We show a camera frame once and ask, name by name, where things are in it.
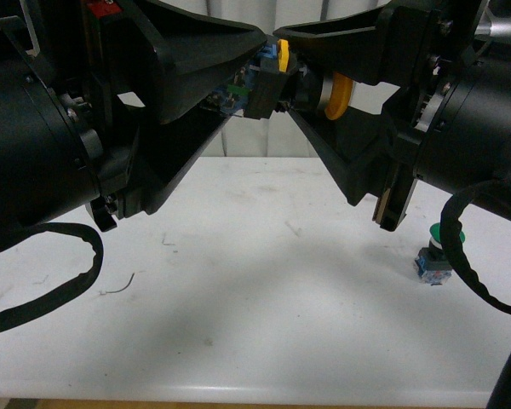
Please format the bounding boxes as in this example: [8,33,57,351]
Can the arm sleeved cable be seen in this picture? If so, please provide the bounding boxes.
[439,178,511,409]
[0,222,106,338]

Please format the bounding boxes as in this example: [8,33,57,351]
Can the green push button switch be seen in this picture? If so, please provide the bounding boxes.
[415,222,452,285]

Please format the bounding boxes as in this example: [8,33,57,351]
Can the left arm sleeved cable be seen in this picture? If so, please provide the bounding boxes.
[0,222,106,338]

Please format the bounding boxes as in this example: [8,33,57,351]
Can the right arm sleeved cable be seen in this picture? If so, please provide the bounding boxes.
[439,178,511,409]

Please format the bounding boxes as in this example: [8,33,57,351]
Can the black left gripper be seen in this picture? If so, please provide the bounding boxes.
[8,1,267,231]

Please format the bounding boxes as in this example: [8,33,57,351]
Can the yellow push button switch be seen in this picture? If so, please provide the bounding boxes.
[200,36,353,120]

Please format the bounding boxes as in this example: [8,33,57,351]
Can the thin curved wire piece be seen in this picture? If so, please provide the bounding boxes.
[100,272,136,297]

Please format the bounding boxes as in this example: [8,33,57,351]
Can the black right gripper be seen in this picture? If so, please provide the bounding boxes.
[274,1,485,232]

